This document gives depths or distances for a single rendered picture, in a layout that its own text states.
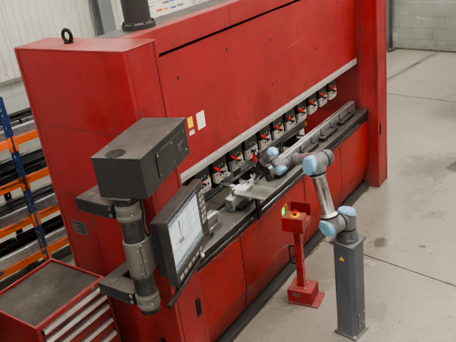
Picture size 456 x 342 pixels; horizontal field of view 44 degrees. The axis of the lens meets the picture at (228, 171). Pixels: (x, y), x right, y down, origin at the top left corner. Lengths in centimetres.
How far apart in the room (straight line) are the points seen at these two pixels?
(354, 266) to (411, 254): 132
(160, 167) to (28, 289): 136
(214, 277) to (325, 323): 99
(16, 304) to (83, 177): 80
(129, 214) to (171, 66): 111
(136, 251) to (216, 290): 135
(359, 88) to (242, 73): 211
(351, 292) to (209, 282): 96
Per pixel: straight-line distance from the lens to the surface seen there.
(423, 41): 1153
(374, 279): 476
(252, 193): 400
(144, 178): 240
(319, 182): 353
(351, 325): 413
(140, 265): 265
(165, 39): 325
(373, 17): 557
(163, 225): 256
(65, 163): 342
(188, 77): 345
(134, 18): 324
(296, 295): 448
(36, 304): 339
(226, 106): 379
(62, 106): 323
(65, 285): 346
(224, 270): 389
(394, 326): 433
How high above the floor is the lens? 282
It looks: 24 degrees down
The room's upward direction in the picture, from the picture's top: 8 degrees counter-clockwise
